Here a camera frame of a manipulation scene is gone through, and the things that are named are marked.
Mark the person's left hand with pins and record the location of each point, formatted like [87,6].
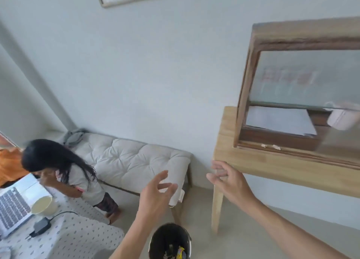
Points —
[152,199]

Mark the person's right hand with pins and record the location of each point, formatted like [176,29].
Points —
[234,187]

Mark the person's right thumb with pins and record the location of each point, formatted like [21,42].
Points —
[213,179]

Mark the person's left fingers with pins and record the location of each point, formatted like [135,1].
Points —
[166,186]

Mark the person's right forearm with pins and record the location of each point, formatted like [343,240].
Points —
[292,233]

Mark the person's left forearm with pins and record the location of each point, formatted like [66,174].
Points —
[132,239]

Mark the white tufted bench cushion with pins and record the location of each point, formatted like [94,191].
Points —
[132,160]

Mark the black round bin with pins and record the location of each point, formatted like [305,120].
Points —
[168,242]

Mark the light wooden table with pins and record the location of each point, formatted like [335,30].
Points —
[270,166]

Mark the yellow wrapper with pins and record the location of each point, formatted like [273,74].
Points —
[181,253]

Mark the white paper sheet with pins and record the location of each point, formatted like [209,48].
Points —
[279,120]

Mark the grey cloth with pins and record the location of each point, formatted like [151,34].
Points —
[73,137]

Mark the white dotted tablecloth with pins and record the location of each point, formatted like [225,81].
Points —
[70,236]

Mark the cream bowl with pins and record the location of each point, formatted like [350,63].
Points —
[45,206]

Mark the black power adapter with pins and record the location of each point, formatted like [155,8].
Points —
[40,228]

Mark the wooden glass display cabinet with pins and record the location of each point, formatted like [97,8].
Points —
[298,79]

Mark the white cup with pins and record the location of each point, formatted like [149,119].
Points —
[341,117]

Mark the silver laptop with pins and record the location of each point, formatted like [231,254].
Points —
[17,202]

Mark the wooden bench frame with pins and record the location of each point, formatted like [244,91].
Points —
[180,211]

